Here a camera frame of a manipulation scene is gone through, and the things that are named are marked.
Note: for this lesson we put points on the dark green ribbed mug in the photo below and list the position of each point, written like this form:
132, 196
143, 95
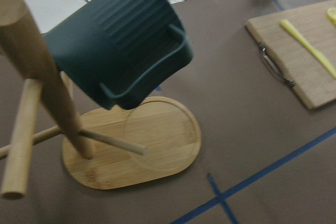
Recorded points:
118, 51

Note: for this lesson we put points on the bamboo cutting board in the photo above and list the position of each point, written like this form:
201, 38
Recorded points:
314, 85

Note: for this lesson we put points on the wooden mug tree rack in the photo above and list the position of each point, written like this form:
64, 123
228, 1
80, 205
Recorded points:
103, 148

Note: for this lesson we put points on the yellow plastic knife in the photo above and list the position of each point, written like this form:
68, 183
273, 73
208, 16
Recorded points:
294, 32

